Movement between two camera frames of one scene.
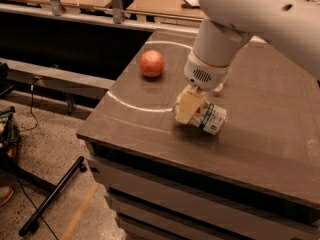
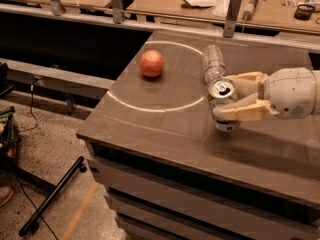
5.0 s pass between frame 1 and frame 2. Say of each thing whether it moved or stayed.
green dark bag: stayed
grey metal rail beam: stayed
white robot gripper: moved
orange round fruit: stayed
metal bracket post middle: stayed
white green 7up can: moved
